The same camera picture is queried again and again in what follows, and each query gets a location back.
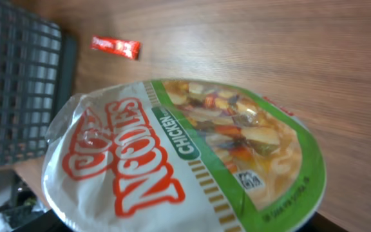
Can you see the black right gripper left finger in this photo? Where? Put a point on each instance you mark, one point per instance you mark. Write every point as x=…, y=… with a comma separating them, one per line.
x=48, y=222

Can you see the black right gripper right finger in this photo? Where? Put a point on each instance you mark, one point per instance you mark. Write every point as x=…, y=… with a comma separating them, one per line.
x=319, y=223

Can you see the white chicken cup noodles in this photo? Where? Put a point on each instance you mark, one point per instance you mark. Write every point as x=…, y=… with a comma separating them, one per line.
x=181, y=155

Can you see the red Nescafe coffee stick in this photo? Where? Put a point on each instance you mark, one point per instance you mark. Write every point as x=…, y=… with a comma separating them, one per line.
x=128, y=49

